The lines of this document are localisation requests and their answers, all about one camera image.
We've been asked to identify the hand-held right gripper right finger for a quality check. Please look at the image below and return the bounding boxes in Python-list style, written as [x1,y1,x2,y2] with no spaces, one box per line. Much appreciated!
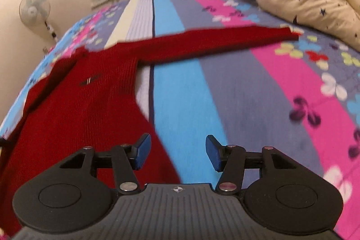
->
[205,135,296,195]

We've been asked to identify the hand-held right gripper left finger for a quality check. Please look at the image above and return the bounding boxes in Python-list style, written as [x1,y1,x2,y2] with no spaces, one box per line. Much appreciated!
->
[60,133,152,196]

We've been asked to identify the red knit sweater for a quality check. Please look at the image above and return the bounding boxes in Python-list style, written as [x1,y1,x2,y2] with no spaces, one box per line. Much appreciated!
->
[0,27,299,238]

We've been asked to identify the striped floral bed sheet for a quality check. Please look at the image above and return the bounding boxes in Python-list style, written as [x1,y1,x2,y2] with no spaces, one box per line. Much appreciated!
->
[0,0,360,240]

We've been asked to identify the white standing fan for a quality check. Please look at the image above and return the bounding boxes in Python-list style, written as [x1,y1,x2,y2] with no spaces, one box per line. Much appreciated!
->
[19,0,59,42]

